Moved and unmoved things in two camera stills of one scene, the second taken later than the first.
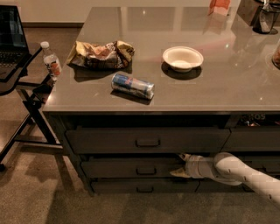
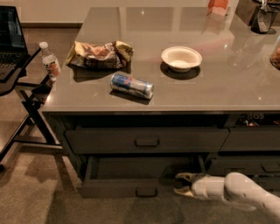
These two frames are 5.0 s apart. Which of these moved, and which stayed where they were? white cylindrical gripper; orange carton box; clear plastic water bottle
Moved: white cylindrical gripper
Stayed: orange carton box; clear plastic water bottle
